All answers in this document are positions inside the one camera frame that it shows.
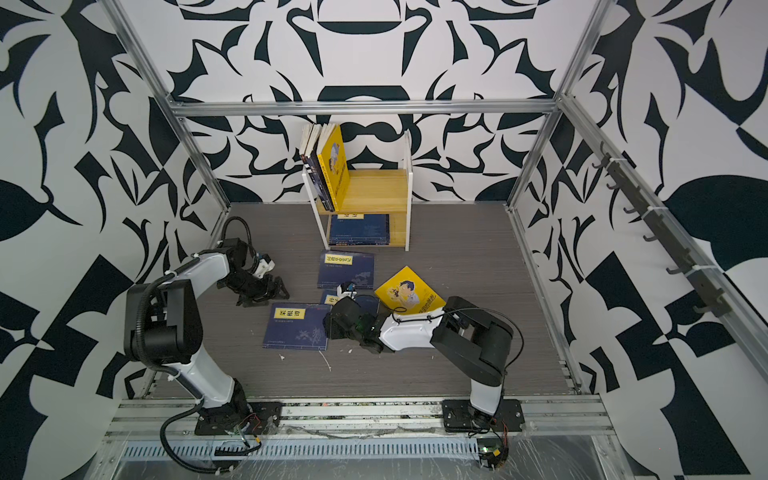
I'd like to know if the purple book with old man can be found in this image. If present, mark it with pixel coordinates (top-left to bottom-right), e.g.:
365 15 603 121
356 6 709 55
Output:
305 124 335 212

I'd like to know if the yellow book with figure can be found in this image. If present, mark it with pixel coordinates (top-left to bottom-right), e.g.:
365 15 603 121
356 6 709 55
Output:
316 123 350 212

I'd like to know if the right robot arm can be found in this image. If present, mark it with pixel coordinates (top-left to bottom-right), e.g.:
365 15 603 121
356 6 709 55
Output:
323 295 515 423

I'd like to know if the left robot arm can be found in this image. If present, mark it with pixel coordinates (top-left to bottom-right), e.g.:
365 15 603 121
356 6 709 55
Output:
124 238 290 423

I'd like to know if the yellow book under blue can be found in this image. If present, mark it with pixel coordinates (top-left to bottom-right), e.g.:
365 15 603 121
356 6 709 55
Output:
375 266 446 315

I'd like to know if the wooden white bookshelf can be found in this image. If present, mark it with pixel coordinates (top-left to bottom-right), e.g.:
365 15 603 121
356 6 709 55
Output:
301 130 414 252

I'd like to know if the black book leaning upright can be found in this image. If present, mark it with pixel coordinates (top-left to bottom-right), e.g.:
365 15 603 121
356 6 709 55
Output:
298 123 318 161

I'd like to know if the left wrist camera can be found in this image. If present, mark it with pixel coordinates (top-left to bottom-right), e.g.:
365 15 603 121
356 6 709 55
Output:
253 254 276 279

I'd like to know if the black corrugated cable hose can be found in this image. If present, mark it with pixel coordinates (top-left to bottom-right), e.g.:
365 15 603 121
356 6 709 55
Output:
133 215 265 476

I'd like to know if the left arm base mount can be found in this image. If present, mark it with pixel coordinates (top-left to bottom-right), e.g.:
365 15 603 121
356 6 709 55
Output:
194 401 284 436

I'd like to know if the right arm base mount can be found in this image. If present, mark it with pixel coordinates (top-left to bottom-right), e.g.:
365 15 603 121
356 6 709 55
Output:
441 399 525 433

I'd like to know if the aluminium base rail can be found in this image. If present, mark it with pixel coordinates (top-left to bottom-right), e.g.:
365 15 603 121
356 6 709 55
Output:
101 395 617 444

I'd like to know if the wall hook rail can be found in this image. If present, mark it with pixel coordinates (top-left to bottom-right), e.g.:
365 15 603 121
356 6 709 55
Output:
593 142 733 318

